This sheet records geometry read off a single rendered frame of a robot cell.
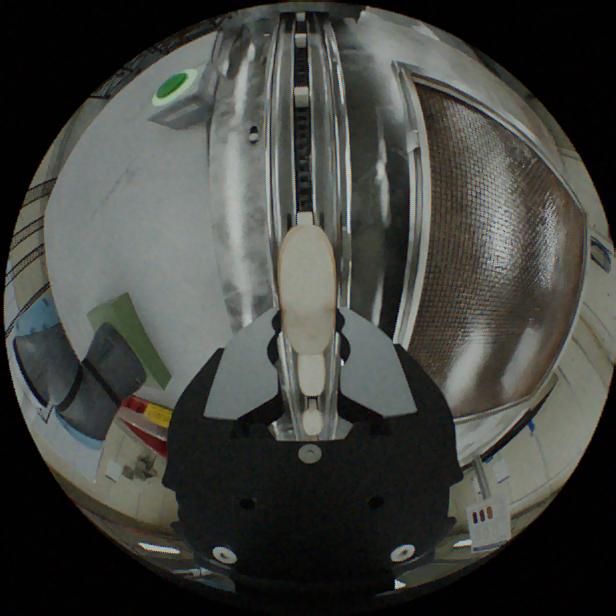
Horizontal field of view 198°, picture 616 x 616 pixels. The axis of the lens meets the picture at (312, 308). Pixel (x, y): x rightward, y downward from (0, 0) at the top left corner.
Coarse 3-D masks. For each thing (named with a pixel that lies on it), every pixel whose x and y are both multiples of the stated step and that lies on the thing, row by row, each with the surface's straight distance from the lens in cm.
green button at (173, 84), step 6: (174, 78) 27; (180, 78) 26; (186, 78) 26; (162, 84) 28; (168, 84) 27; (174, 84) 26; (180, 84) 25; (162, 90) 27; (168, 90) 26; (174, 90) 25; (156, 96) 27; (162, 96) 26; (168, 96) 26
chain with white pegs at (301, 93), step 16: (304, 16) 45; (304, 32) 39; (304, 48) 33; (304, 64) 30; (304, 80) 27; (304, 96) 22; (304, 112) 24; (304, 144) 22; (304, 160) 22; (304, 176) 21; (304, 208) 21
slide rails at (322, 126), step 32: (288, 32) 37; (320, 32) 37; (288, 64) 28; (320, 64) 28; (288, 96) 24; (320, 96) 24; (288, 128) 22; (320, 128) 22; (288, 160) 21; (320, 160) 20; (288, 192) 20; (320, 192) 20; (288, 224) 20; (320, 224) 20; (288, 352) 26
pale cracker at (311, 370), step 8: (304, 360) 26; (312, 360) 26; (320, 360) 26; (304, 368) 27; (312, 368) 27; (320, 368) 27; (304, 376) 28; (312, 376) 28; (320, 376) 28; (304, 384) 29; (312, 384) 29; (320, 384) 29; (304, 392) 31; (312, 392) 31; (320, 392) 31
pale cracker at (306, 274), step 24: (288, 240) 13; (312, 240) 12; (288, 264) 13; (312, 264) 12; (288, 288) 13; (312, 288) 13; (288, 312) 14; (312, 312) 14; (288, 336) 15; (312, 336) 15
